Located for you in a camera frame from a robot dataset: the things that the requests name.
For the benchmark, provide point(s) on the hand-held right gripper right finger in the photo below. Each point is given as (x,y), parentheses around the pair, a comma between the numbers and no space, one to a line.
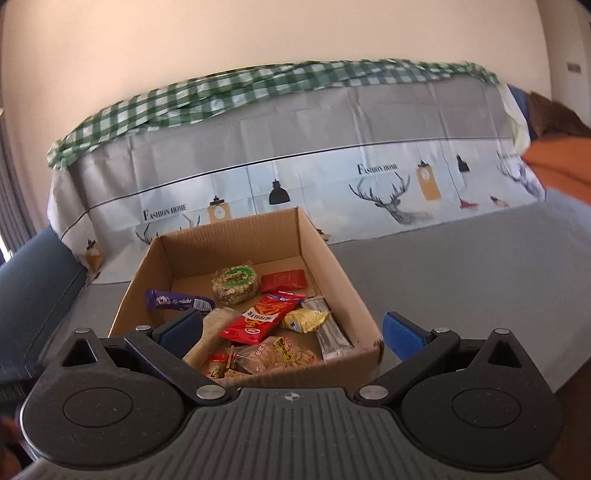
(404,334)

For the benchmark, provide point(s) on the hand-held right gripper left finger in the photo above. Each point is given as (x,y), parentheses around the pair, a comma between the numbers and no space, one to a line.
(182,330)

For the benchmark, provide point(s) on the red square snack packet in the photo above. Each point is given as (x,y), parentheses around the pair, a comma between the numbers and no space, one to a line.
(284,280)

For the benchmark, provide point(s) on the small red orange snack bar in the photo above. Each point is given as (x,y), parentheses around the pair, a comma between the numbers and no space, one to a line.
(214,367)

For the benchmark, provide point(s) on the clear grain snack packet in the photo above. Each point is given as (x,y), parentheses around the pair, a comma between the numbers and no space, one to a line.
(233,284)

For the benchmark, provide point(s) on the clear peanut snack packet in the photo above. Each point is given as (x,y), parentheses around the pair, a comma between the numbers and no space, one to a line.
(277,357)

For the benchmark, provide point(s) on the green checked cloth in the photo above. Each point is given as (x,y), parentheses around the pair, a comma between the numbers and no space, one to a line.
(231,87)

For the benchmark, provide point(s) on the dark blue cushion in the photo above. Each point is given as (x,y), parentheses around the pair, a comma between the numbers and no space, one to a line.
(37,277)

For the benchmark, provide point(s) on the white snack bar packet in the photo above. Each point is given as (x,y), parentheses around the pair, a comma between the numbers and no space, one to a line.
(334,344)

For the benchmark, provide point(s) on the purple chocolate bar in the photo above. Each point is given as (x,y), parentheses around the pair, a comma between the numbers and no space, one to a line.
(175,301)

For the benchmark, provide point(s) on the cardboard box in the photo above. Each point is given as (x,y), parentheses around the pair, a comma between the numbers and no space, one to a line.
(258,240)

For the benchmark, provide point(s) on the orange cloth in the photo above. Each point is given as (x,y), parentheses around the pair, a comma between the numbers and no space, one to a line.
(563,161)

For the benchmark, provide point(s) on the brown cloth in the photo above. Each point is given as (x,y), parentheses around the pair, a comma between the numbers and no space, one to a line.
(554,115)

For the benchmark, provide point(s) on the wall switch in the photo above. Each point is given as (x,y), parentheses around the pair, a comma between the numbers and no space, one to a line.
(574,67)

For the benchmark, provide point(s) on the grey curtain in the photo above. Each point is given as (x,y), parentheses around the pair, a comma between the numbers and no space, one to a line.
(14,184)

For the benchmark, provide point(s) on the yellow snack packet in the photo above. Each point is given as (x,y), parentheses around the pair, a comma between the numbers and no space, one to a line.
(304,321)

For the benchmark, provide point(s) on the blue cloth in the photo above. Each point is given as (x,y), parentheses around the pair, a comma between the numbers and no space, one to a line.
(521,106)

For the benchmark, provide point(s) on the grey deer printed cloth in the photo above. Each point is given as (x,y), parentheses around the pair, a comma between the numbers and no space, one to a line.
(323,120)

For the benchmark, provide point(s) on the large red snack packet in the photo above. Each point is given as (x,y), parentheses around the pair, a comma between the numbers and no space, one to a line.
(258,318)

